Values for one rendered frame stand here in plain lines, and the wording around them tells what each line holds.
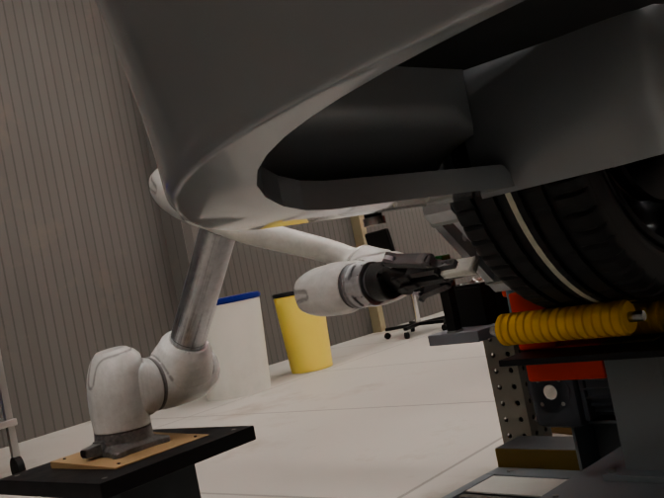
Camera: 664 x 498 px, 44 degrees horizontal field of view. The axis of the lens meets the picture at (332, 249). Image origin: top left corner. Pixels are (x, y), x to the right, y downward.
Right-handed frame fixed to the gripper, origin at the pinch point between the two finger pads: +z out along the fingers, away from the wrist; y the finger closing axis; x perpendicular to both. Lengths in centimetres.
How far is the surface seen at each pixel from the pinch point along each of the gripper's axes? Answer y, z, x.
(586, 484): -37.0, 9.1, -21.6
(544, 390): -53, -17, 8
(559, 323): -13.2, 13.2, -4.2
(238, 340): -162, -335, 121
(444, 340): -55, -54, 26
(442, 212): 10.8, 2.9, 2.9
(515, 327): -13.3, 4.2, -4.1
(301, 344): -220, -352, 158
